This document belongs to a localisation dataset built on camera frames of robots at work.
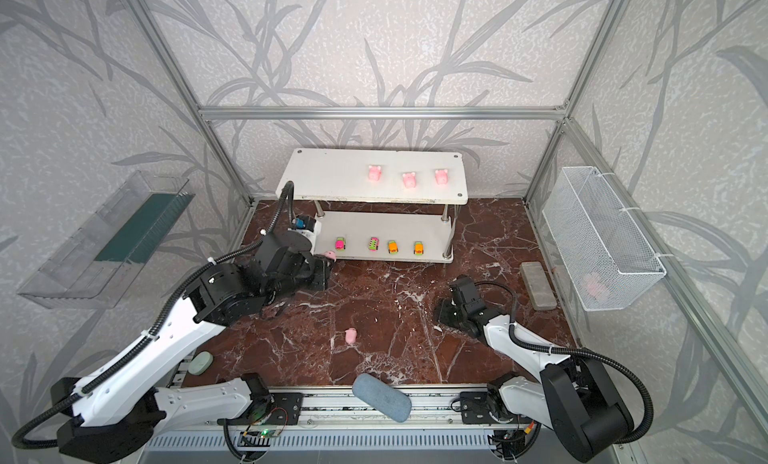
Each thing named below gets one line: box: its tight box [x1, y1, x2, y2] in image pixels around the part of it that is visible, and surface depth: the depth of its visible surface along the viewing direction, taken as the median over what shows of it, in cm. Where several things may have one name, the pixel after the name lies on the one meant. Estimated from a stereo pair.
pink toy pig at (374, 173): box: [368, 165, 382, 181], surface depth 80 cm
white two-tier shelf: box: [276, 148, 469, 263], surface depth 82 cm
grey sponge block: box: [519, 261, 558, 310], surface depth 95 cm
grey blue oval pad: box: [352, 373, 413, 423], surface depth 75 cm
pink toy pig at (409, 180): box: [402, 172, 417, 189], surface depth 78 cm
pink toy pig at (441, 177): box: [435, 169, 449, 185], surface depth 78 cm
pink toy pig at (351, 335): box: [345, 327, 357, 344], surface depth 86 cm
